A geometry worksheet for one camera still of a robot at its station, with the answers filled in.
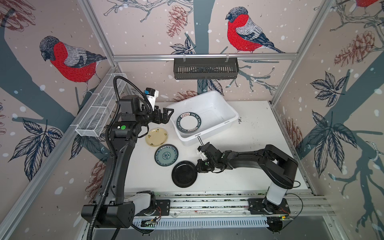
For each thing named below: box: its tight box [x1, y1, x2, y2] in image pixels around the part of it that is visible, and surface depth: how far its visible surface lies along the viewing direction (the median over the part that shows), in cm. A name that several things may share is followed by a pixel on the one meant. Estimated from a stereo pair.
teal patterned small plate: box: [154, 144, 179, 167], surface depth 94 cm
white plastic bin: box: [169, 90, 239, 147], surface depth 109 cm
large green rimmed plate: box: [176, 112, 202, 134], surface depth 109 cm
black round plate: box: [171, 160, 198, 188], surface depth 84 cm
